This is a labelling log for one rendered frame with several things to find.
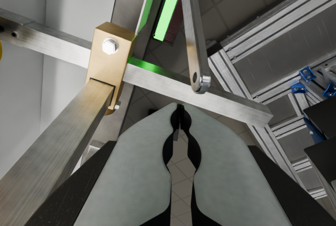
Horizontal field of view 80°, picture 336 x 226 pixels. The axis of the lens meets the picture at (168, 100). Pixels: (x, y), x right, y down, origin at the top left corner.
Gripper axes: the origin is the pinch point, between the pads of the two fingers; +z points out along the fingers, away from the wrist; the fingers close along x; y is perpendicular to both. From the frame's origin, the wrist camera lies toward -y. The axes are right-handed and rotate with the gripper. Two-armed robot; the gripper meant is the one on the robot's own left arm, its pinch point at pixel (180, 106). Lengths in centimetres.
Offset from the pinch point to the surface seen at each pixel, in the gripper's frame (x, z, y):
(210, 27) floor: 17, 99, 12
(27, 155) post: -12.2, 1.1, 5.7
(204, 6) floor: 13, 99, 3
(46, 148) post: -11.4, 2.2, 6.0
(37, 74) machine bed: -35, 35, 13
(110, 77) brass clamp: -9.6, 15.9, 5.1
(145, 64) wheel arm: -4.9, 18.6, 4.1
